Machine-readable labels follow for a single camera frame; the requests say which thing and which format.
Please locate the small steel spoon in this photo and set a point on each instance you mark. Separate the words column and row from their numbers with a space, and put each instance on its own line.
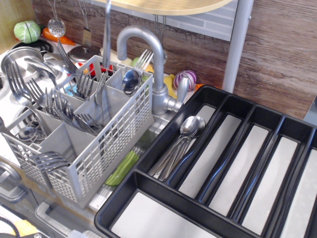
column 107, row 37

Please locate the top spoon in tray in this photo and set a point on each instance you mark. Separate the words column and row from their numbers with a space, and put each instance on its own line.
column 163, row 166

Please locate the spoon in tray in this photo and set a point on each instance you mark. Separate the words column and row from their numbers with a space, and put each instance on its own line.
column 184, row 145
column 163, row 166

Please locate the large spoon in basket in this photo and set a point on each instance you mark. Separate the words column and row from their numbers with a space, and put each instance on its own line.
column 131, row 82

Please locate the lower spoon in tray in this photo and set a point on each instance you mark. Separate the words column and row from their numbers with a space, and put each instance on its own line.
column 184, row 145

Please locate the grey plastic cutlery basket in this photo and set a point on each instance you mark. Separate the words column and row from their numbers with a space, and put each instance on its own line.
column 91, row 158

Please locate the black cutlery tray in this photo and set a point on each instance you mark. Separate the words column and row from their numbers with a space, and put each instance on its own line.
column 252, row 173

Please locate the large spoon left back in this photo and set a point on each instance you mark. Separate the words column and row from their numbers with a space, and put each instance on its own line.
column 43, row 69

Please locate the silver kitchen faucet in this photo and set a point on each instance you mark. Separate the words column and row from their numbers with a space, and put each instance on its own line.
column 161, row 101

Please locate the yellow toy pepper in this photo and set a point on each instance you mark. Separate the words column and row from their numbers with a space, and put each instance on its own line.
column 168, row 80

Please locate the green toy vegetable in sink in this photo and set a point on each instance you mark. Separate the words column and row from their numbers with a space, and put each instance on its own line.
column 122, row 169

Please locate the purple toy onion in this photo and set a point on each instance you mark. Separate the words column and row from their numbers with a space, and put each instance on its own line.
column 188, row 73

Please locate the fork beside faucet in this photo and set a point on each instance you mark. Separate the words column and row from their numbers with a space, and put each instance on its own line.
column 143, row 61

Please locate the fork in middle compartment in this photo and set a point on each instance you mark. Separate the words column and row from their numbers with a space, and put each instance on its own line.
column 99, row 94

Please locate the fork cluster back compartment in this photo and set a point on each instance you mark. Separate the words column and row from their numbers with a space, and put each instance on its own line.
column 84, row 86

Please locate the small steel pot lid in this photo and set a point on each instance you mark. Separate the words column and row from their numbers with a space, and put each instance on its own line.
column 83, row 53

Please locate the fork leaning at back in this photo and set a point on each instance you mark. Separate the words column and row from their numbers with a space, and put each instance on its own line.
column 68, row 63

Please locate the hanging steel spatula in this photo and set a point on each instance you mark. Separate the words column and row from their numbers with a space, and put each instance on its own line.
column 87, row 32

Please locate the forks hanging at front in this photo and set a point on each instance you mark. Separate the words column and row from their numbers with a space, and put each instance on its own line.
column 49, row 161

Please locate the hanging steel skimmer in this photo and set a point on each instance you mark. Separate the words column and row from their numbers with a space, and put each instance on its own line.
column 55, row 25

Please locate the orange toy carrot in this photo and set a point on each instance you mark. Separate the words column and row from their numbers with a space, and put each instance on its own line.
column 64, row 40

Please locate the large fork far left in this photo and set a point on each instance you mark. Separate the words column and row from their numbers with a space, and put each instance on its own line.
column 21, row 95

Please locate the steel pot with lid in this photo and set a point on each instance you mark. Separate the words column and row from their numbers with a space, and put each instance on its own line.
column 18, row 55

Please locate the green toy cabbage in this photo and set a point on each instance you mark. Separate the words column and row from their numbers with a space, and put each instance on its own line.
column 27, row 31

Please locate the grey metal post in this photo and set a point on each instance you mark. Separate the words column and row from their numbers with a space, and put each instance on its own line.
column 240, row 27

